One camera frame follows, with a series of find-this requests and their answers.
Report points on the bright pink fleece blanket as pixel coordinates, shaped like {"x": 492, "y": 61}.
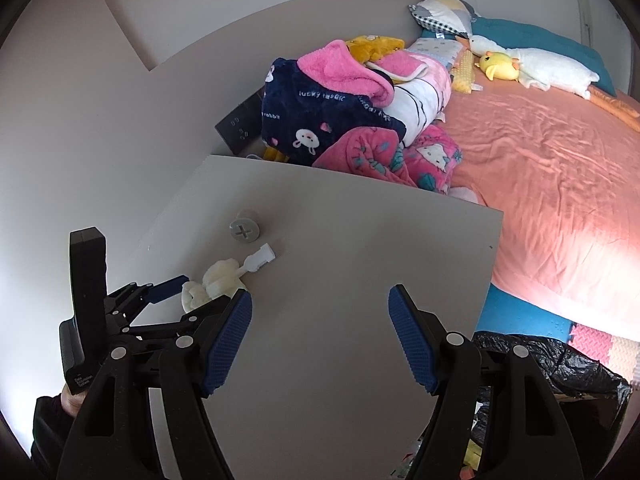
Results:
{"x": 335, "y": 67}

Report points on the navy rabbit print blanket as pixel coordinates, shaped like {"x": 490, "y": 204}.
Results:
{"x": 310, "y": 110}

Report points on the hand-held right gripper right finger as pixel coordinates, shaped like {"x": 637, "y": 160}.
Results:
{"x": 412, "y": 340}

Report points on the checked patchwork pillow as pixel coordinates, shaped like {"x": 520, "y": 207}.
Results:
{"x": 440, "y": 15}

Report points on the light patterned folded quilt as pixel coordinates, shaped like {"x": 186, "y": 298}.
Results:
{"x": 435, "y": 50}

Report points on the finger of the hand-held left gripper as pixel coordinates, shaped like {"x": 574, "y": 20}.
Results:
{"x": 165, "y": 330}
{"x": 170, "y": 287}

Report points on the white plastic clip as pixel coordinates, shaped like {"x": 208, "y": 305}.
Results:
{"x": 260, "y": 255}

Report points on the pink foam floor mat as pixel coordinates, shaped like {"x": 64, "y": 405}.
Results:
{"x": 592, "y": 342}

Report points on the white goose plush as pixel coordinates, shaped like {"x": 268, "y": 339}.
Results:
{"x": 545, "y": 65}

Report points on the pink cat print blanket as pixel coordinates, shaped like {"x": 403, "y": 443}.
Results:
{"x": 430, "y": 155}

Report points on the blue foam floor mat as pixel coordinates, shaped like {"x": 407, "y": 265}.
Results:
{"x": 525, "y": 315}

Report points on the cardboard box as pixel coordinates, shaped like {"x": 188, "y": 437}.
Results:
{"x": 575, "y": 397}

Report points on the yellow garment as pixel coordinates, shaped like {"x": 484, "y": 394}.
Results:
{"x": 370, "y": 47}

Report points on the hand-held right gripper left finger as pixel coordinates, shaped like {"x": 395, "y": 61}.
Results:
{"x": 227, "y": 340}

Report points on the yellow long plush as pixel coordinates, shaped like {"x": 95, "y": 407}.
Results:
{"x": 465, "y": 77}

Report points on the grey round screw cap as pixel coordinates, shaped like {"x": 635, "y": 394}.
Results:
{"x": 245, "y": 232}

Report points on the yellow duck plush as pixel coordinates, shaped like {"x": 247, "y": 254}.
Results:
{"x": 500, "y": 65}

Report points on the white and pink striped blanket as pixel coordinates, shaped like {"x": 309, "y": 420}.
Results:
{"x": 425, "y": 95}

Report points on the black wall socket panel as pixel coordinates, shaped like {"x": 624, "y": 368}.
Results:
{"x": 237, "y": 125}

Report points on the person's left forearm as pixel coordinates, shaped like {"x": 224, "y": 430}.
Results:
{"x": 47, "y": 425}

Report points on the cream foam floor mat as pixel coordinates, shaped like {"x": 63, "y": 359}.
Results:
{"x": 627, "y": 360}

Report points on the white cloth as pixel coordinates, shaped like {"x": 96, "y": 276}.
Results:
{"x": 465, "y": 195}

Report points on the grey bed headboard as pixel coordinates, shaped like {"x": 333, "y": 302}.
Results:
{"x": 210, "y": 90}

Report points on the bed with pink sheet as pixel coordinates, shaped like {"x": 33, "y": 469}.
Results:
{"x": 550, "y": 185}

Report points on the black trash bag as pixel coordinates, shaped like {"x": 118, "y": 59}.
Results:
{"x": 565, "y": 365}

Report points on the person's left hand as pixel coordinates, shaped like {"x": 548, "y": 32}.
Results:
{"x": 71, "y": 402}

